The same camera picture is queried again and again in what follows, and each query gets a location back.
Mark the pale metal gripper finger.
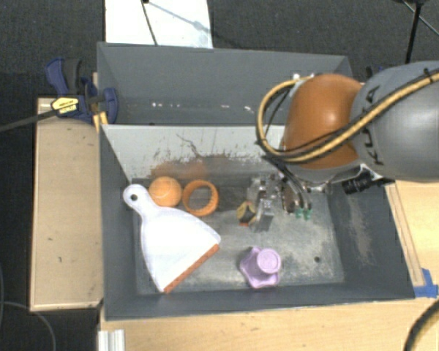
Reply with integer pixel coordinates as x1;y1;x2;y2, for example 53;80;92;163
246;178;269;205
249;198;277;233

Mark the black yellow orange small toy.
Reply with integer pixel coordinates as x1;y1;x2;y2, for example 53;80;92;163
236;200;259;227

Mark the purple plastic knob toy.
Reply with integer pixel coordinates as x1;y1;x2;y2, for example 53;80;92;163
238;246;283;290

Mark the orange ball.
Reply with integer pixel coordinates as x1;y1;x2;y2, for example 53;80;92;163
147;175;184;208

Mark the white dustpan with orange edge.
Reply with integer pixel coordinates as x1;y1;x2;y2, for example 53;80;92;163
122;183;222;295

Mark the grey metal bin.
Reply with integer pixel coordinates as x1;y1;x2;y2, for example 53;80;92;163
96;41;416;322

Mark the pale wood flat board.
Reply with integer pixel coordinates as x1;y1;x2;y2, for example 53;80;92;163
29;97;105;312

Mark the orange ring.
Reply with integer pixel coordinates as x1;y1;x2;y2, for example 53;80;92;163
181;179;220;218

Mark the black cylinder on white bracket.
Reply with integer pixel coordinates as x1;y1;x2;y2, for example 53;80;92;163
329;169;386;196

